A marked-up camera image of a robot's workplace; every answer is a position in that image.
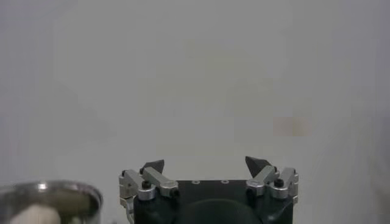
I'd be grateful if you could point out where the stainless steel steamer basket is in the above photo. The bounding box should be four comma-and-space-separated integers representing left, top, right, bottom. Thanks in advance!
0, 180, 104, 224

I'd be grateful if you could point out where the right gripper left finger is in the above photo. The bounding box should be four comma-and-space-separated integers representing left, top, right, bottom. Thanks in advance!
118, 159, 180, 214

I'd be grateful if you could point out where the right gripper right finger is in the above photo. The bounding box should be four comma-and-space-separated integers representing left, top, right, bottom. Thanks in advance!
244, 156, 299, 205

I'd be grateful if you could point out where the white steamed baozi bun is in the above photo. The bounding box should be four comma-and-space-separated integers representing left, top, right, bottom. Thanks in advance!
9, 203, 62, 224

